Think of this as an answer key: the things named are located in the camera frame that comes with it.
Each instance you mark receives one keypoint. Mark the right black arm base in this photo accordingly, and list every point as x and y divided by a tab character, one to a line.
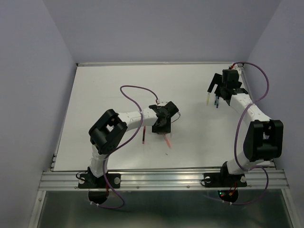
228	183

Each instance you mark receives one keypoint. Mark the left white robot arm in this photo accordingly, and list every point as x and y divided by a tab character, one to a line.
108	131

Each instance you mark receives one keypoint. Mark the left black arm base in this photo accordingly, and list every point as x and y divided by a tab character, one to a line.
87	181

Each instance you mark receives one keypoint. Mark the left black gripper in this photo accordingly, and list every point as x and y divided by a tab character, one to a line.
166	129

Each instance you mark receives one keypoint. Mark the aluminium front rail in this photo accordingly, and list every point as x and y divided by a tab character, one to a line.
163	179

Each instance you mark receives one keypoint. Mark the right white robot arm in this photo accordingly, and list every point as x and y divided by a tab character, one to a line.
264	138

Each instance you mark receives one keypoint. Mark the orange pen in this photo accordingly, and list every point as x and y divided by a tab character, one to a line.
167	141

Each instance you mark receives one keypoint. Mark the white table board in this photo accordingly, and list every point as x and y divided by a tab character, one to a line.
201	135

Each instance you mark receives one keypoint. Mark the red pen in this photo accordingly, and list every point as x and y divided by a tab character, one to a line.
143	134

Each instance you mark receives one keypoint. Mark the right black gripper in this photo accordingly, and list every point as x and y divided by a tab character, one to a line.
216	79

